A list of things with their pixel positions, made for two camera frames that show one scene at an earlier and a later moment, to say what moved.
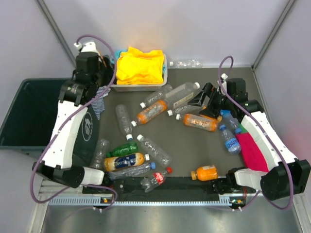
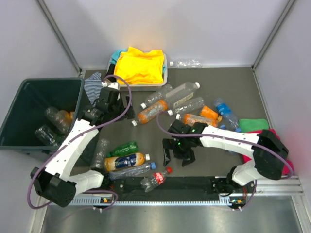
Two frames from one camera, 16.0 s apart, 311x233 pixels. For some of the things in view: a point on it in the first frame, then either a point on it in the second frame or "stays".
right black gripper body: x=221 y=102 → x=180 y=147
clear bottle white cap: x=124 y=121 → x=46 y=134
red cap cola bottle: x=149 y=183 stays
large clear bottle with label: x=179 y=95 stays
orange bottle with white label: x=206 y=123 stays
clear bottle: x=157 y=96 stays
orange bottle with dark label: x=125 y=161 stays
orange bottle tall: x=160 y=107 stays
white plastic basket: x=122 y=87 stays
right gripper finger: x=198 y=100 → x=167 y=144
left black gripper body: x=105 y=76 → x=117 y=110
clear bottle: x=188 y=64 stays
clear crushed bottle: x=155 y=151 → x=59 y=118
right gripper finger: x=211 y=111 → x=188 y=158
